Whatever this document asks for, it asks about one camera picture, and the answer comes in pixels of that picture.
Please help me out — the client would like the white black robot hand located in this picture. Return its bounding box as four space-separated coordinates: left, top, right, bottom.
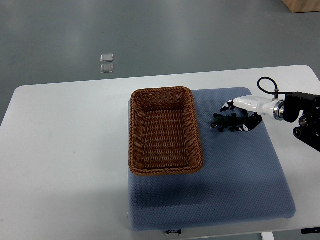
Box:
220 95 285 132

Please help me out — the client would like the dark toy crocodile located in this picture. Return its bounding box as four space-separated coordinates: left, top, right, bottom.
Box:
210 110 249 133

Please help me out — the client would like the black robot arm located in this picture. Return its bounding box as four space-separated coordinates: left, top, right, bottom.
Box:
283 92 320 151

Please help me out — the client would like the brown wicker basket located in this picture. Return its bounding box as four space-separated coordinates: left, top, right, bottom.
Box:
128 86 204 177

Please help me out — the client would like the blue-grey foam mat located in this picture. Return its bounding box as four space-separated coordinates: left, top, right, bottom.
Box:
128 88 296 231

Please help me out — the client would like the wooden box corner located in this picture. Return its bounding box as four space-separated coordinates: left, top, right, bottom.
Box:
283 0 320 14

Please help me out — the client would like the black table control panel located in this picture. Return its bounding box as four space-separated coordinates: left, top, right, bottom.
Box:
301 227 320 235

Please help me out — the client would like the lower floor plate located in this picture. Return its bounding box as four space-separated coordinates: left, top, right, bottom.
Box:
100 63 114 74

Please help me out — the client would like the floor plate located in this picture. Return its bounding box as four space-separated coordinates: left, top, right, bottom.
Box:
100 53 114 63
100 63 114 74

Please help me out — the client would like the upper floor plate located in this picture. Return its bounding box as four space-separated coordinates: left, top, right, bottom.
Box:
100 53 114 63

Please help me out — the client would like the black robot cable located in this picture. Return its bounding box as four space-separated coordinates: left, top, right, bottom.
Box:
257 76 288 101

